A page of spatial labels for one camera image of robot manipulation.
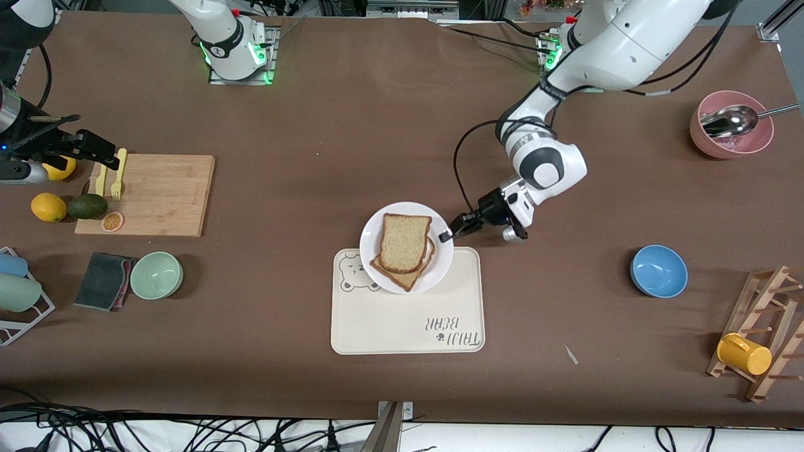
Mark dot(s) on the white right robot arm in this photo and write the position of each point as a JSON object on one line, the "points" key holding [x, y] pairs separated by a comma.
{"points": [[220, 31]]}

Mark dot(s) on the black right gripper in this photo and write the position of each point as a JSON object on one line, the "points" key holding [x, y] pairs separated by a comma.
{"points": [[26, 134]]}

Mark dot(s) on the bread slice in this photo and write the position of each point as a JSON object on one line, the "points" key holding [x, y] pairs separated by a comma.
{"points": [[405, 281]]}

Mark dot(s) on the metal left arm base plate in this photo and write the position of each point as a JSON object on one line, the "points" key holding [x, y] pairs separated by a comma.
{"points": [[544, 63]]}

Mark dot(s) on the bread slice sandwich lid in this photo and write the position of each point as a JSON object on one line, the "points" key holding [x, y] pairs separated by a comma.
{"points": [[405, 242]]}

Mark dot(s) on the metal frame rail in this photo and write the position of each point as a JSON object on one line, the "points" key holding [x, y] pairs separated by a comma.
{"points": [[408, 9]]}

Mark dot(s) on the pink bowl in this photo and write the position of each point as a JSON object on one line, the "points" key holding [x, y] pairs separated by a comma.
{"points": [[732, 147]]}

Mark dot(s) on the mint green bowl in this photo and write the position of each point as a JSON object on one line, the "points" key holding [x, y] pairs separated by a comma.
{"points": [[157, 275]]}

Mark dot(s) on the grey metal table bracket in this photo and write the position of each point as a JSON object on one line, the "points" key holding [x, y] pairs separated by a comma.
{"points": [[386, 433]]}

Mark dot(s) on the dark green avocado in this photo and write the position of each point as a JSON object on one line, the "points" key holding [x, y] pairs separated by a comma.
{"points": [[87, 206]]}

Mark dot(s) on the light blue cup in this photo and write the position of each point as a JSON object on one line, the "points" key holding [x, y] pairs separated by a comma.
{"points": [[11, 265]]}

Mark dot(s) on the wooden cutting board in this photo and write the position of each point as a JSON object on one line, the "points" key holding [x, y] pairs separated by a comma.
{"points": [[169, 194]]}

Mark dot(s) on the metal ladle spoon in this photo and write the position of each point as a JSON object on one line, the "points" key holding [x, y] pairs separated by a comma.
{"points": [[732, 120]]}

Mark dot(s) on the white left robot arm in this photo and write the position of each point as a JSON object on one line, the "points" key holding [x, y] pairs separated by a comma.
{"points": [[628, 44]]}

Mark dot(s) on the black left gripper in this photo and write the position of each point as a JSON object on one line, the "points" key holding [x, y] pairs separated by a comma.
{"points": [[489, 209]]}

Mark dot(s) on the grey folded cloth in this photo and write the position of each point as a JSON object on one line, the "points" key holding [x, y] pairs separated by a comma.
{"points": [[100, 282]]}

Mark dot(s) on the pale green cup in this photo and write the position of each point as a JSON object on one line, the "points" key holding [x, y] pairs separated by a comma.
{"points": [[17, 293]]}

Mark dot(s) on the yellow plastic fork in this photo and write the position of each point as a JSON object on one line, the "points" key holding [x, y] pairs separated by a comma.
{"points": [[117, 182]]}

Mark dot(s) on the orange fruit slice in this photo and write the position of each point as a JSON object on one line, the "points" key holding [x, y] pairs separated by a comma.
{"points": [[112, 221]]}

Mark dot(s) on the yellow lemon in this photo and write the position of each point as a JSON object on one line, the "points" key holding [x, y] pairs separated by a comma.
{"points": [[48, 207], [63, 169]]}

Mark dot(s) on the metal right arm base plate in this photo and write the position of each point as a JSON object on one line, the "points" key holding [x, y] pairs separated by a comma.
{"points": [[271, 63]]}

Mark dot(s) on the fried egg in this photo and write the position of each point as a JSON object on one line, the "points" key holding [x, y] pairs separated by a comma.
{"points": [[429, 250]]}

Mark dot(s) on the yellow mug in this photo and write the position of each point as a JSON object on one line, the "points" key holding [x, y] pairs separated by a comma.
{"points": [[744, 355]]}

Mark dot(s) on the blue bowl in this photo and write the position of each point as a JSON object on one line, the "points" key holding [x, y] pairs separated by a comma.
{"points": [[658, 271]]}

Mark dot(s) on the yellow plastic knife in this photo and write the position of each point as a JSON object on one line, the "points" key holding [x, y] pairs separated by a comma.
{"points": [[102, 182]]}

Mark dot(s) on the wooden mug rack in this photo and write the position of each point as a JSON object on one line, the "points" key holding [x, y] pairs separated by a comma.
{"points": [[750, 301]]}

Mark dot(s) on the aluminium frame post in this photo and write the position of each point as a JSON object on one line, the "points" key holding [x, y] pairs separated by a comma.
{"points": [[769, 28]]}

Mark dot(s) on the white tape scrap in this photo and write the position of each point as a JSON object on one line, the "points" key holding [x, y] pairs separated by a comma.
{"points": [[571, 355]]}

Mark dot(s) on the white round plate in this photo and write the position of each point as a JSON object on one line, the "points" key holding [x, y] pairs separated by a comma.
{"points": [[408, 210]]}

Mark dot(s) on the cream tray with bear print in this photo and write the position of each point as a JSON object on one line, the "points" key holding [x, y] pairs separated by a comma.
{"points": [[408, 326]]}

